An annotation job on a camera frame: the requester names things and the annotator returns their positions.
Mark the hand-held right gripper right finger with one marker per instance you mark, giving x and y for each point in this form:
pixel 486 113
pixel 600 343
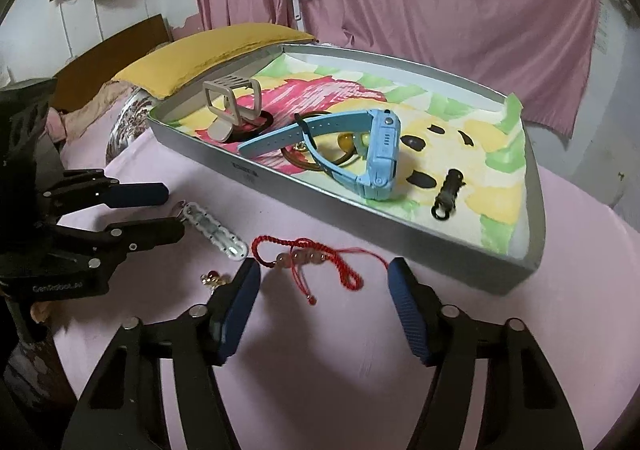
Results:
pixel 407 315

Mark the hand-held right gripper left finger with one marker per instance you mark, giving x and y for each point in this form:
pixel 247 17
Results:
pixel 235 315

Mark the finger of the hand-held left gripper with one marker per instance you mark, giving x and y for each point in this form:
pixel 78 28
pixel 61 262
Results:
pixel 137 195
pixel 150 232

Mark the grey box with painted lining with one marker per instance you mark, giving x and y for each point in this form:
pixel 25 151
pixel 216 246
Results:
pixel 350 210

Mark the blue smart watch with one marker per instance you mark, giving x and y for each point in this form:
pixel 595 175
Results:
pixel 382 154

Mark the floral patterned quilt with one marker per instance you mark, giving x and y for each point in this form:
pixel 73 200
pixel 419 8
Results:
pixel 127 124

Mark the pink tablecloth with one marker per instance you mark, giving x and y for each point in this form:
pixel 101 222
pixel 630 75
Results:
pixel 325 380

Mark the pink crumpled cloth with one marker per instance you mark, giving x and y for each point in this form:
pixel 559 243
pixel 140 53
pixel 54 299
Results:
pixel 55 124

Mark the wooden bed headboard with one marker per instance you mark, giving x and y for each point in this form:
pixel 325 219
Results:
pixel 100 64

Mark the yellow pillow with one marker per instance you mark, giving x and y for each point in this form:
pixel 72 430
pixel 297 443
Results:
pixel 210 49

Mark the white folding desk lamp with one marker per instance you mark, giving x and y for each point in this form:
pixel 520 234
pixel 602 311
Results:
pixel 298 4

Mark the pink curtain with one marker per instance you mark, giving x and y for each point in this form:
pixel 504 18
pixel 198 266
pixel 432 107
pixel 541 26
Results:
pixel 425 4

